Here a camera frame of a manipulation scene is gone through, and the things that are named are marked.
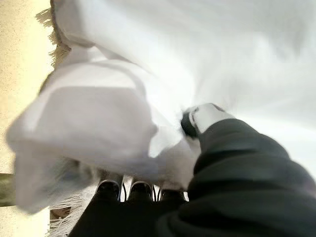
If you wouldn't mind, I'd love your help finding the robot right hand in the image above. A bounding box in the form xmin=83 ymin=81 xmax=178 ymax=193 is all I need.
xmin=69 ymin=102 xmax=316 ymax=237

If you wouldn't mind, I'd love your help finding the white duvet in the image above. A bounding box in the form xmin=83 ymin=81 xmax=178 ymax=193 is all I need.
xmin=6 ymin=0 xmax=316 ymax=215

